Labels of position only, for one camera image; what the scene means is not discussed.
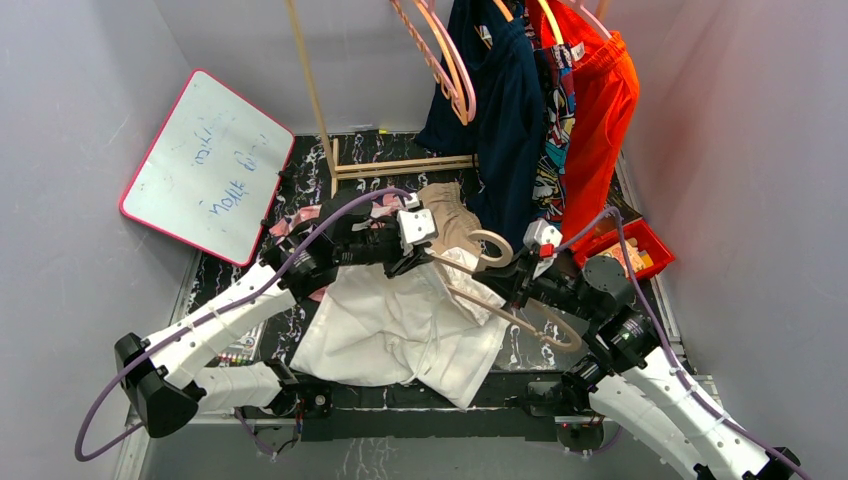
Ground pink framed whiteboard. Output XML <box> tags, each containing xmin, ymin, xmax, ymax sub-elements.
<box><xmin>119</xmin><ymin>69</ymin><xmax>295</xmax><ymax>266</ymax></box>

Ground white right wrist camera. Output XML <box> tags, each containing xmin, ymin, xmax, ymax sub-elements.
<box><xmin>523</xmin><ymin>218</ymin><xmax>563</xmax><ymax>279</ymax></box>

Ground navy blue hanging shorts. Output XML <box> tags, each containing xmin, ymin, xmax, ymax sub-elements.
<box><xmin>416</xmin><ymin>1</ymin><xmax>546</xmax><ymax>250</ymax></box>

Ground pink shark print shorts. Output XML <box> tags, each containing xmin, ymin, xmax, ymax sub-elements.
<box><xmin>262</xmin><ymin>191</ymin><xmax>405</xmax><ymax>303</ymax></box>

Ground red plastic bin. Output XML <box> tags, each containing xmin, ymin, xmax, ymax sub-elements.
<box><xmin>573</xmin><ymin>219</ymin><xmax>676</xmax><ymax>280</ymax></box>

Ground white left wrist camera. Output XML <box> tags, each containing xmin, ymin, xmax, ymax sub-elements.
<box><xmin>395</xmin><ymin>193</ymin><xmax>438</xmax><ymax>255</ymax></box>

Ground coloured marker pack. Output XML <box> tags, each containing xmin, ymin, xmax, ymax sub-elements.
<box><xmin>218</xmin><ymin>322</ymin><xmax>266</xmax><ymax>367</ymax></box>

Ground colourful print hanging shorts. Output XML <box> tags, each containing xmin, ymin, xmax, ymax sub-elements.
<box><xmin>525</xmin><ymin>26</ymin><xmax>576</xmax><ymax>227</ymax></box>

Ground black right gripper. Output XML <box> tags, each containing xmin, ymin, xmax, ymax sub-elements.
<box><xmin>472</xmin><ymin>246</ymin><xmax>601</xmax><ymax>323</ymax></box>

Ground light wooden hanger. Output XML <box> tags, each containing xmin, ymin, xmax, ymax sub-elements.
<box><xmin>447</xmin><ymin>230</ymin><xmax>583</xmax><ymax>353</ymax></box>

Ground white shorts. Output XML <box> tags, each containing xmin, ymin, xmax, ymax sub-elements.
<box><xmin>289</xmin><ymin>262</ymin><xmax>509</xmax><ymax>409</ymax></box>

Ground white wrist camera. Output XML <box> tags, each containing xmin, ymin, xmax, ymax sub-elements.
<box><xmin>395</xmin><ymin>193</ymin><xmax>438</xmax><ymax>255</ymax></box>
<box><xmin>523</xmin><ymin>218</ymin><xmax>563</xmax><ymax>279</ymax></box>

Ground beige shorts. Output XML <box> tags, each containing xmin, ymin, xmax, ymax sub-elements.
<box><xmin>418</xmin><ymin>182</ymin><xmax>482</xmax><ymax>256</ymax></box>

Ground dark book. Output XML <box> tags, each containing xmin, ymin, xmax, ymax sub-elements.
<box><xmin>592</xmin><ymin>175</ymin><xmax>643</xmax><ymax>236</ymax></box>

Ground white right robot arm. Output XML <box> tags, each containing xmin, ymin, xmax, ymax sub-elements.
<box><xmin>472</xmin><ymin>251</ymin><xmax>800</xmax><ymax>479</ymax></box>

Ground wooden clothes rack frame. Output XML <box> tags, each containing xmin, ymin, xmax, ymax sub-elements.
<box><xmin>284</xmin><ymin>0</ymin><xmax>478</xmax><ymax>203</ymax></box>

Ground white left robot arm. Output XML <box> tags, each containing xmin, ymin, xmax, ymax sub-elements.
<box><xmin>114</xmin><ymin>212</ymin><xmax>437</xmax><ymax>438</ymax></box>

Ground pink and orange hanger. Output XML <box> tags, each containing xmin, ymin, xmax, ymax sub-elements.
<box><xmin>389</xmin><ymin>0</ymin><xmax>477</xmax><ymax>126</ymax></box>

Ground orange hanging shorts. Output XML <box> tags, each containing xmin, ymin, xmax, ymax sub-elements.
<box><xmin>527</xmin><ymin>1</ymin><xmax>640</xmax><ymax>242</ymax></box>

